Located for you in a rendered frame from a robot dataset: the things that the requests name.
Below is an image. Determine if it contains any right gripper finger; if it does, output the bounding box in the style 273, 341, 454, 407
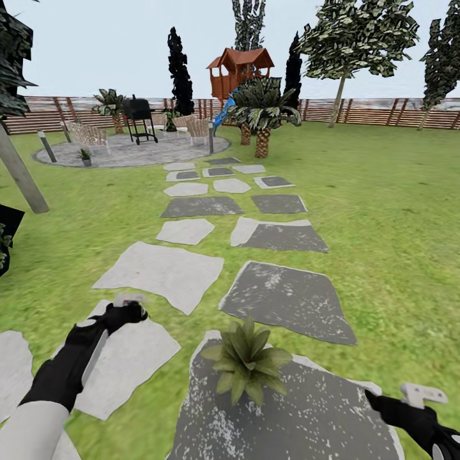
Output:
365, 389, 381, 412

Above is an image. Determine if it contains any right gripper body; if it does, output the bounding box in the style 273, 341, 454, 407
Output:
380, 395, 438, 443

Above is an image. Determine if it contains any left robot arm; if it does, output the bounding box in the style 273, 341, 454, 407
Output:
0, 291, 148, 460

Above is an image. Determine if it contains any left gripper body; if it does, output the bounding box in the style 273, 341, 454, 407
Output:
106, 303, 142, 330

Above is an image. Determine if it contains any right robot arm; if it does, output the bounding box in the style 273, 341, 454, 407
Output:
365, 382, 460, 460

